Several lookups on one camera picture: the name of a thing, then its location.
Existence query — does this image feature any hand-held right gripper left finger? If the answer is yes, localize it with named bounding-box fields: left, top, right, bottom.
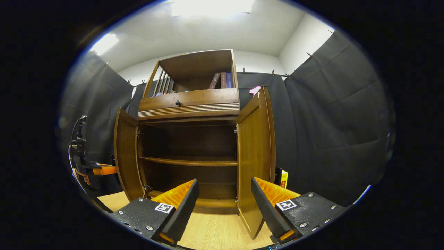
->
left=110, top=179, right=200, bottom=247

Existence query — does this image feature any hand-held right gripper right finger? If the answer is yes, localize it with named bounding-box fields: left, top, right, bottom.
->
left=251, top=176, right=347, bottom=243

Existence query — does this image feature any wooden cabinet door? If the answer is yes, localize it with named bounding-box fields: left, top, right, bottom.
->
left=114, top=107, right=146, bottom=202
left=236, top=86, right=276, bottom=240

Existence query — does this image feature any wooden double-door shoe cabinet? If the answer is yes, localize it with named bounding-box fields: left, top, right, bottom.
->
left=114, top=49, right=276, bottom=240

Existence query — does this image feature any wooden inner shelf board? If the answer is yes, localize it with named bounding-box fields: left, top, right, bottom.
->
left=139, top=156, right=238, bottom=167

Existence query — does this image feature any black backdrop cloth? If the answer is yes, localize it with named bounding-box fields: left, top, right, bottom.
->
left=59, top=31, right=396, bottom=207

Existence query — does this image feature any wooden ribbed drawer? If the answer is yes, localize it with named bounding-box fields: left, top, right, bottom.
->
left=138, top=88, right=240, bottom=121

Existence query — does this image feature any fluorescent strip light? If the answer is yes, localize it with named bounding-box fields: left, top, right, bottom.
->
left=91, top=33, right=119, bottom=55

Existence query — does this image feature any ceiling light panel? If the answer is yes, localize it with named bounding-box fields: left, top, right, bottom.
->
left=172, top=0, right=255, bottom=17

